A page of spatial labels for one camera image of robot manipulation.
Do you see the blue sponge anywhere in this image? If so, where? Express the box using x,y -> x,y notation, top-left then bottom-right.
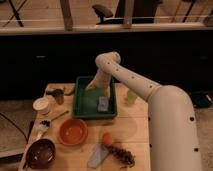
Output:
98,97 -> 109,112

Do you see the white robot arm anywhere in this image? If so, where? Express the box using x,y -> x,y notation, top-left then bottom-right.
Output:
87,52 -> 203,171

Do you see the green plastic tray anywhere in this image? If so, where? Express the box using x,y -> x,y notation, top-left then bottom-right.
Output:
72,76 -> 117,120

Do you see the light green cup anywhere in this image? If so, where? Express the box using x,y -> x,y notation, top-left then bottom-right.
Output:
126,90 -> 137,105

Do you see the small metal cup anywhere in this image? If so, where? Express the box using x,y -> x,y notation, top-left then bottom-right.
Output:
53,89 -> 64,105

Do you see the orange fruit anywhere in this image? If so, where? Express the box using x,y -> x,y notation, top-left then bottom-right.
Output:
101,132 -> 113,146

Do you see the orange bowl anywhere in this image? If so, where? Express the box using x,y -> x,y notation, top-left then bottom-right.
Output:
58,119 -> 88,146

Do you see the light blue cloth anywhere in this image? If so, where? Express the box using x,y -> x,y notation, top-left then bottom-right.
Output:
87,144 -> 109,169

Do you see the white cup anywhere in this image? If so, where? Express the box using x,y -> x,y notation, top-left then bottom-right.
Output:
33,97 -> 50,115

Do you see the brown pine cone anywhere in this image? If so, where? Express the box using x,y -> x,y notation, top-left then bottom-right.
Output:
107,145 -> 135,168

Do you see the black office chair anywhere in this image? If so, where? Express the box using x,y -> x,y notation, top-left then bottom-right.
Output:
92,0 -> 161,25

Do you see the dark purple bowl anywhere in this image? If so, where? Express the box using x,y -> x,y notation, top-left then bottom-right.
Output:
25,139 -> 56,170

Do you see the black cable on left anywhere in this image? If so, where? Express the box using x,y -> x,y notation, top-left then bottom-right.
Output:
0,112 -> 29,144

